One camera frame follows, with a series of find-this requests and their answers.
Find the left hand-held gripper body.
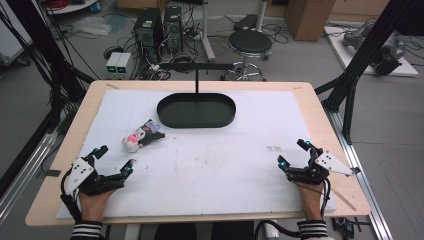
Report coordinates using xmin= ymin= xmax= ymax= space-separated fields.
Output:
xmin=60 ymin=156 xmax=129 ymax=198

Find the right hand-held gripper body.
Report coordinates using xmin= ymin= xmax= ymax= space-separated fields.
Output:
xmin=285 ymin=150 xmax=362 ymax=187

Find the person's left hand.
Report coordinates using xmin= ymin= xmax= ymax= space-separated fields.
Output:
xmin=78 ymin=189 xmax=117 ymax=224

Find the person's right hand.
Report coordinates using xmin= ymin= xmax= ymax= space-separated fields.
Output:
xmin=294 ymin=181 xmax=326 ymax=222

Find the black and pink plush toy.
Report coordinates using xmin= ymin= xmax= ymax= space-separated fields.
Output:
xmin=121 ymin=118 xmax=167 ymax=154

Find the thin wooden stick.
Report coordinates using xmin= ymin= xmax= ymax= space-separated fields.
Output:
xmin=330 ymin=187 xmax=357 ymax=212

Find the small black parts heap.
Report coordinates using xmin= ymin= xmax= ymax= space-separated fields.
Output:
xmin=331 ymin=216 xmax=371 ymax=240

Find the white foam mat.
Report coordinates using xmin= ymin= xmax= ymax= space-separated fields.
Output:
xmin=56 ymin=88 xmax=338 ymax=220

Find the black oval tray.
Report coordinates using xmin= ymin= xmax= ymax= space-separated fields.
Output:
xmin=156 ymin=92 xmax=237 ymax=129

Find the white power supply unit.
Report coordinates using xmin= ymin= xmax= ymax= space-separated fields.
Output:
xmin=105 ymin=51 xmax=122 ymax=76
xmin=115 ymin=52 xmax=133 ymax=77

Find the white floor board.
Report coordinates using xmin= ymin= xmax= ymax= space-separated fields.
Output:
xmin=323 ymin=25 xmax=420 ymax=78

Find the black round stool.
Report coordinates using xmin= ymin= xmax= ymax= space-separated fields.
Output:
xmin=220 ymin=29 xmax=274 ymax=82

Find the black T-shaped stand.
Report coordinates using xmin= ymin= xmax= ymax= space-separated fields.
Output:
xmin=159 ymin=62 xmax=235 ymax=95

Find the brown cardboard box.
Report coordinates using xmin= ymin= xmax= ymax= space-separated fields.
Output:
xmin=284 ymin=0 xmax=337 ymax=43

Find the clear plastic bag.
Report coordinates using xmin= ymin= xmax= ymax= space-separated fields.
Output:
xmin=70 ymin=14 xmax=113 ymax=37

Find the large black computer tower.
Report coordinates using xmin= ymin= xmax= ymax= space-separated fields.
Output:
xmin=133 ymin=7 xmax=165 ymax=65

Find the slim black computer tower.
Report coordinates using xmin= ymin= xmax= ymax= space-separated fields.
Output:
xmin=162 ymin=5 xmax=184 ymax=55

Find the round white table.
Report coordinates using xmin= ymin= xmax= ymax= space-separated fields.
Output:
xmin=41 ymin=0 xmax=100 ymax=16

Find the grey desk leg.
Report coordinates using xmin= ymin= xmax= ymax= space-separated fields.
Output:
xmin=198 ymin=0 xmax=217 ymax=63

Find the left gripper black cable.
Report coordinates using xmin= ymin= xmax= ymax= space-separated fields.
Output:
xmin=59 ymin=168 xmax=83 ymax=223

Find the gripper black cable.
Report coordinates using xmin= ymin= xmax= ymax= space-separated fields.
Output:
xmin=59 ymin=168 xmax=83 ymax=223
xmin=319 ymin=178 xmax=332 ymax=218

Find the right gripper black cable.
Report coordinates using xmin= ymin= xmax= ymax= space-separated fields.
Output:
xmin=319 ymin=178 xmax=332 ymax=218

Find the aluminium floor rail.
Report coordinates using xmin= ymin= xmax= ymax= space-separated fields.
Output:
xmin=324 ymin=107 xmax=395 ymax=240
xmin=0 ymin=130 xmax=58 ymax=222

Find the thick black hose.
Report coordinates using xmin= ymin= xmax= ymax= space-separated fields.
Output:
xmin=253 ymin=219 xmax=303 ymax=240

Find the black metal frame post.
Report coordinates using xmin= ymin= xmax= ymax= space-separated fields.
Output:
xmin=314 ymin=0 xmax=418 ymax=145
xmin=0 ymin=0 xmax=97 ymax=135

